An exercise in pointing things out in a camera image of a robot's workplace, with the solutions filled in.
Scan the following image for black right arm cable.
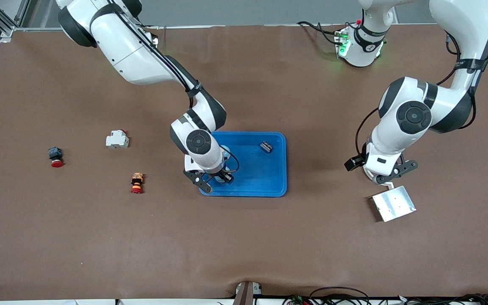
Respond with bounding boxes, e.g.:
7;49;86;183
113;8;241;172

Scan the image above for red mushroom pushbutton black body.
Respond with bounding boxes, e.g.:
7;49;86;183
48;147;64;168

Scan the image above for black looped cable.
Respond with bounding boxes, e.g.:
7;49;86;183
309;287;372;305

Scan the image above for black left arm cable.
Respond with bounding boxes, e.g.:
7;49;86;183
355;33;482;158

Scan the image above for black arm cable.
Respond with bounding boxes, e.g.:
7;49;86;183
113;8;241;172
355;33;482;158

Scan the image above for orange red emergency stop button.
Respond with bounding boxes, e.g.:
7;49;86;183
130;172;145;194

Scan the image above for white circuit breaker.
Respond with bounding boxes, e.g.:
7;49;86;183
105;130;130;149

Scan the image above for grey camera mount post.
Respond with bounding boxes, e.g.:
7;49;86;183
233;281;263;305

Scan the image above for black cable bundle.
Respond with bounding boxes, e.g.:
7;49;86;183
396;293;488;305

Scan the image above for black base cables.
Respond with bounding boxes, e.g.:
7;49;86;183
297;20;344;46

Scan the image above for aluminium frame profile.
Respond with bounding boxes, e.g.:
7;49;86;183
0;0;31;43

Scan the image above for silver metal power supply box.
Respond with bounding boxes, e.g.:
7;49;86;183
369;185;417;223

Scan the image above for base connector box green light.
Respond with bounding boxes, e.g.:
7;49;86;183
334;26;351;58

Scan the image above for blue plastic tray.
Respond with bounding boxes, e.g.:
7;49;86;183
198;131;288;197

